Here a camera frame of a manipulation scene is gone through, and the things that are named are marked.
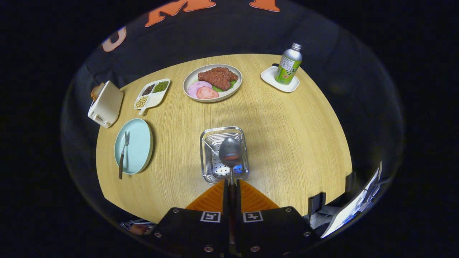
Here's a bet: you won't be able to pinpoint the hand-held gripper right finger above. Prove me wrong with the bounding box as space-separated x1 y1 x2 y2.
235 179 318 257

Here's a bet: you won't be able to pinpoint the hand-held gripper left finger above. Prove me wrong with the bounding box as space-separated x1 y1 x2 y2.
152 179 230 257

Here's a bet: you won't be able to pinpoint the metal spoon wooden handle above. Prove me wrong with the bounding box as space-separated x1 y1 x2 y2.
218 137 243 253

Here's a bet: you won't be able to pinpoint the black table clamp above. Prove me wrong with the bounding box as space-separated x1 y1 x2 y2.
345 171 357 194
308 192 327 217

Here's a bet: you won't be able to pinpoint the white paper sheets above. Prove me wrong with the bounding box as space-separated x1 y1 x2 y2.
320 161 383 239

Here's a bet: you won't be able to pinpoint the light blue plate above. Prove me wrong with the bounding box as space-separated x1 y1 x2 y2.
114 118 154 175

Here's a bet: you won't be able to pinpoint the reddish pink ham slice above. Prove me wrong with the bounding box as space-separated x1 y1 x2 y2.
196 86 219 100

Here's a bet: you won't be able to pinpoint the green lettuce leaf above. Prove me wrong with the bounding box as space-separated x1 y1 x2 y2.
212 80 238 92

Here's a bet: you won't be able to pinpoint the pale pink ham slice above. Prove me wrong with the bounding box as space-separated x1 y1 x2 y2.
188 81 213 98

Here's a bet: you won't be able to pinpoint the white divided dish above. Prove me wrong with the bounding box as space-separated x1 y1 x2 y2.
133 78 171 116

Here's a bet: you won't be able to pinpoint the red meat slab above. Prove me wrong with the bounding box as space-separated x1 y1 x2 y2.
198 67 239 91

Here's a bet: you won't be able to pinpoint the beige round plate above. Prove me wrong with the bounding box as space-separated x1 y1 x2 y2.
183 64 243 103

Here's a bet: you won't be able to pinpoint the small white square tray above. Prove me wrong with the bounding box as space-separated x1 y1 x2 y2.
260 65 300 93

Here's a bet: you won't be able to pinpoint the green silver drink bottle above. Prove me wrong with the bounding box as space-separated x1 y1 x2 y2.
275 42 303 85

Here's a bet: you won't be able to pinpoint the white toaster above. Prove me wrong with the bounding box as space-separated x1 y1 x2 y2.
87 81 124 129

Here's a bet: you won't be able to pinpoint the brown toast slice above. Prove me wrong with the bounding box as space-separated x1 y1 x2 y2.
91 82 105 101

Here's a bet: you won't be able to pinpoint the metal wire basket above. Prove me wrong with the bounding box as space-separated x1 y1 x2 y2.
200 126 250 184

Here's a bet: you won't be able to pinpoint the metal fork wooden handle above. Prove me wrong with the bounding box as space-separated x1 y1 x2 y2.
118 130 130 180

